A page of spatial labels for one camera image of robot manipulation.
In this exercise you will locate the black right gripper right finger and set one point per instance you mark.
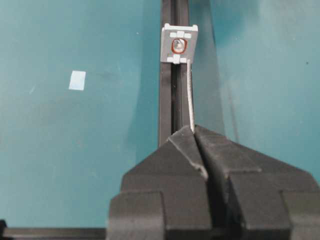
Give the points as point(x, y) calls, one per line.
point(265, 198)

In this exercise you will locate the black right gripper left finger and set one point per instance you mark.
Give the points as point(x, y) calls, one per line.
point(164, 197)

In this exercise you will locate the white tape label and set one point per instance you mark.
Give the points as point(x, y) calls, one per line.
point(77, 80)

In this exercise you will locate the grey aluminium extrusion rail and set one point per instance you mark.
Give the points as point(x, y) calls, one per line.
point(173, 103)

